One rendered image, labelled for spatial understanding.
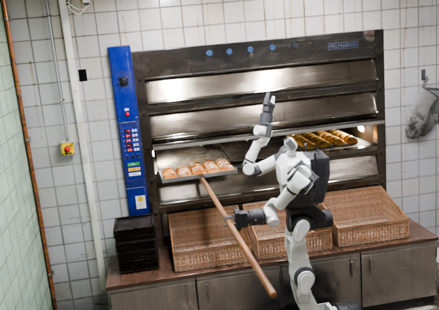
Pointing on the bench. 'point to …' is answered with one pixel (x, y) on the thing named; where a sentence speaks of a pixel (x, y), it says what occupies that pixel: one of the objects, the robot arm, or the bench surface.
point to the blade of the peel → (196, 175)
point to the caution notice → (140, 201)
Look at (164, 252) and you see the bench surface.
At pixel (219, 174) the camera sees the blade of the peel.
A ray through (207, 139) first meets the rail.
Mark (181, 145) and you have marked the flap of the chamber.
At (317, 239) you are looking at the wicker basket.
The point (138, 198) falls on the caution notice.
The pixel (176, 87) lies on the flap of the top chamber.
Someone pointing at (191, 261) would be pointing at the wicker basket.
